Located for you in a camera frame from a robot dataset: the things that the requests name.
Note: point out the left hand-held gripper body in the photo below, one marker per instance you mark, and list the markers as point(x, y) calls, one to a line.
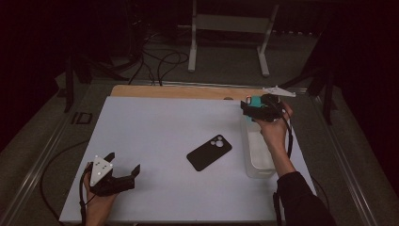
point(109, 185)

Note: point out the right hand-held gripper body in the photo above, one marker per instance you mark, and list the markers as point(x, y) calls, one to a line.
point(269, 108)

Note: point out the iridescent teal phone case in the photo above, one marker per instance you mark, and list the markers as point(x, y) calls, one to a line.
point(256, 101)

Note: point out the white plastic storage bin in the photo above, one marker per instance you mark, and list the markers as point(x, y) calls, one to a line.
point(260, 157)

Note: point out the black phone case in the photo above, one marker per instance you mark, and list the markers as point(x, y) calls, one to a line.
point(208, 153)

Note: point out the person's right hand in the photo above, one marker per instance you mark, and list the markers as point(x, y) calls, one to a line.
point(276, 132)

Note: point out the person's left hand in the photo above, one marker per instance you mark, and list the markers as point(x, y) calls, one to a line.
point(97, 207)

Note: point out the white table cover sheet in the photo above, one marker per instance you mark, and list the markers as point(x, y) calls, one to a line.
point(150, 141)

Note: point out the black tripod stand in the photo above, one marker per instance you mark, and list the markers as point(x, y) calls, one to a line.
point(328, 103)
point(69, 91)

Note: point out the white metal stand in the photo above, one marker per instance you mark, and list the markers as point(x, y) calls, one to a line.
point(232, 23)

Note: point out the black rectangular floor frame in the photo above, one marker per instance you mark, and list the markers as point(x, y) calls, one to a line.
point(74, 118)

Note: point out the metal floor rail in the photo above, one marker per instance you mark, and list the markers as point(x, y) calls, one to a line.
point(348, 175)
point(34, 171)

